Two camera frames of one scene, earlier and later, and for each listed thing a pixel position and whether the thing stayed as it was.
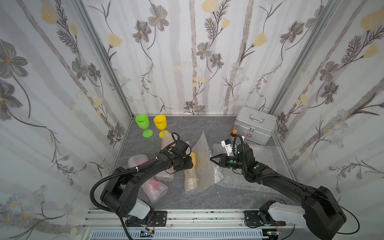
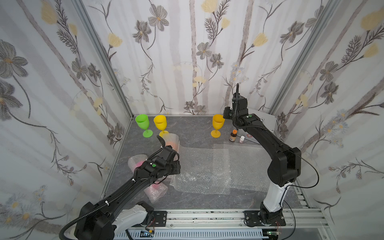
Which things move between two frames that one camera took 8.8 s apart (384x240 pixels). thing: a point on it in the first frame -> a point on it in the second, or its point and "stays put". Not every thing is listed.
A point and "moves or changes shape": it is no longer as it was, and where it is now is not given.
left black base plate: (160, 219) stays put
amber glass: (206, 173) -> (218, 121)
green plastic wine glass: (143, 121) stays put
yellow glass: (161, 123) stays put
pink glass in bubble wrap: (155, 189) stays put
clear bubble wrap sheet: (266, 155) moves or changes shape
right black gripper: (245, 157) -> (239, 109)
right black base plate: (252, 218) stays put
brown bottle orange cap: (233, 135) stays put
